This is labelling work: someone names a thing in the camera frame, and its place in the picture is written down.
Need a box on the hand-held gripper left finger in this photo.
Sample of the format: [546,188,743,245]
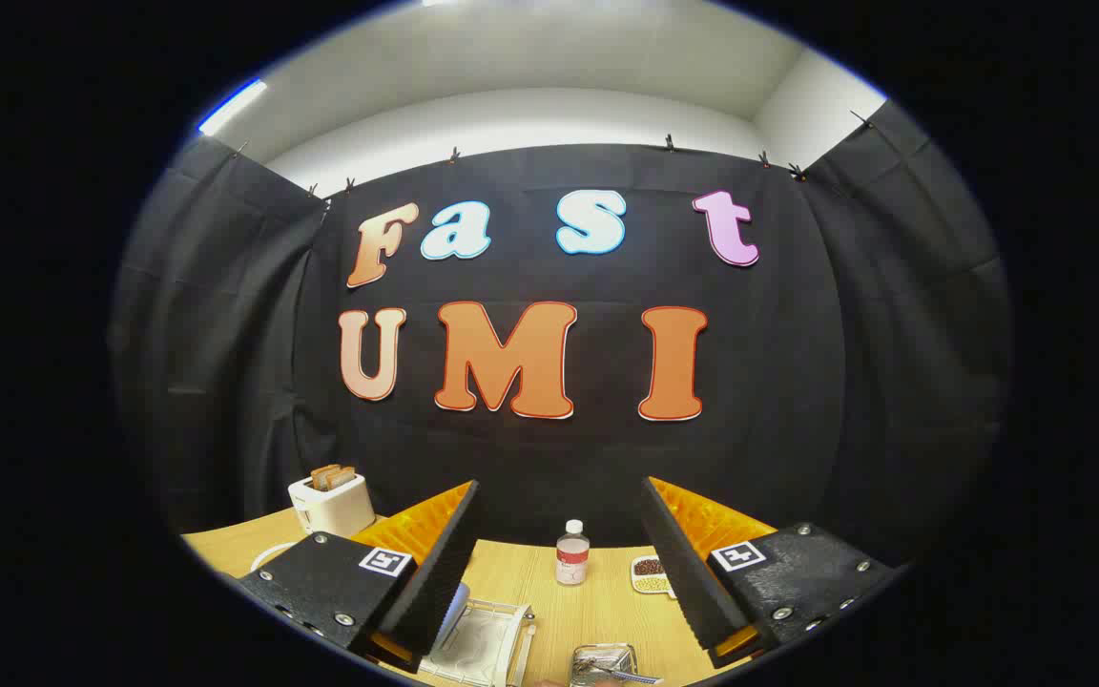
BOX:
[238,480,489,674]

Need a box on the white divided dish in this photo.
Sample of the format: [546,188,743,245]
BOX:
[630,554,680,599]

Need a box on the white drip tray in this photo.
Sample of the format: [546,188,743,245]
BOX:
[430,603,518,684]

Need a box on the blue plate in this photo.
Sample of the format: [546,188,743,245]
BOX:
[435,582,471,655]

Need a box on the row of black cloth clips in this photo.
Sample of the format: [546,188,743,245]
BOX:
[233,110,877,199]

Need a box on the silver wire basket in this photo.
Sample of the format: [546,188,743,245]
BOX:
[570,644,641,687]

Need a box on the ceiling light strip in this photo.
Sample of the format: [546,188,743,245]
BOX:
[198,79,269,136]

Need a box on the clear bottle with red label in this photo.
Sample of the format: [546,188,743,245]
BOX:
[555,519,591,587]

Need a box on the white toaster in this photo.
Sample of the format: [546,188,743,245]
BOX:
[287,465,377,538]

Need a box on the white wire dish rack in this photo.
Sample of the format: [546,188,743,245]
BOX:
[419,596,539,687]

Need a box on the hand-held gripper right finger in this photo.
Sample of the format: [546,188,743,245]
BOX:
[641,475,899,671]

